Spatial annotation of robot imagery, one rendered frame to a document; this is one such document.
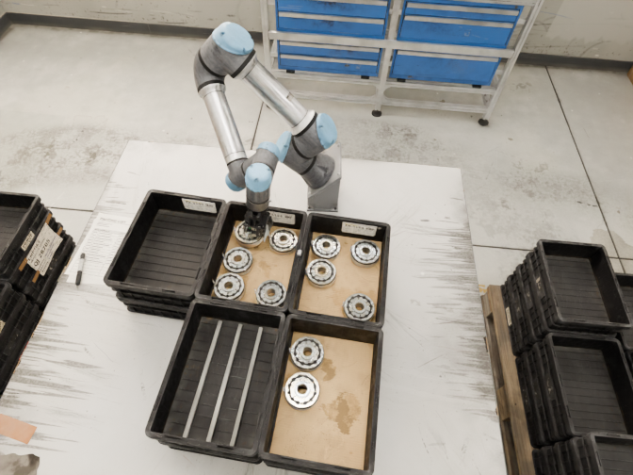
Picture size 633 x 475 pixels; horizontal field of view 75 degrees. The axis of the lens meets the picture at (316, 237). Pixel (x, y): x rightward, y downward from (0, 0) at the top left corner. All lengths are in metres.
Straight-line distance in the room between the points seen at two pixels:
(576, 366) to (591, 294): 0.32
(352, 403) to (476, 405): 0.44
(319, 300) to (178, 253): 0.54
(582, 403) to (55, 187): 3.15
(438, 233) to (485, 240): 1.00
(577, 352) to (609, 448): 0.42
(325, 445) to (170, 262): 0.80
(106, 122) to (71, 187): 0.64
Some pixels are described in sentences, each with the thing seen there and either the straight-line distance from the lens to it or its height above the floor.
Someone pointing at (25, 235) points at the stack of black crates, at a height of 0.53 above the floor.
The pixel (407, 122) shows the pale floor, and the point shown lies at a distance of 3.39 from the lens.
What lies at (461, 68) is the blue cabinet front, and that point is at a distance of 3.25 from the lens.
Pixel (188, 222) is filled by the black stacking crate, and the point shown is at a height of 0.83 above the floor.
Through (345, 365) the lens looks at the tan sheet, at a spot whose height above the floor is 0.83.
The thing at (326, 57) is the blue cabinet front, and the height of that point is 0.44.
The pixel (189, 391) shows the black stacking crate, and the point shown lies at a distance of 1.37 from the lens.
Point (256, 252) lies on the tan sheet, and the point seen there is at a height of 0.83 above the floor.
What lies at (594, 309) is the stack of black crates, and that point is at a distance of 2.19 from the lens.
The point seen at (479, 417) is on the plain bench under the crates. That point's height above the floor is 0.70.
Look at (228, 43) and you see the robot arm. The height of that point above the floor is 1.40.
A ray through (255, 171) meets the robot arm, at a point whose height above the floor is 1.23.
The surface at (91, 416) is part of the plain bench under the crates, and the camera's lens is 1.58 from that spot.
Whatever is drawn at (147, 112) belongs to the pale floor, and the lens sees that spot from 3.54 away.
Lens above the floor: 2.11
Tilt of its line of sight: 56 degrees down
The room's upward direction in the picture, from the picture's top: 3 degrees clockwise
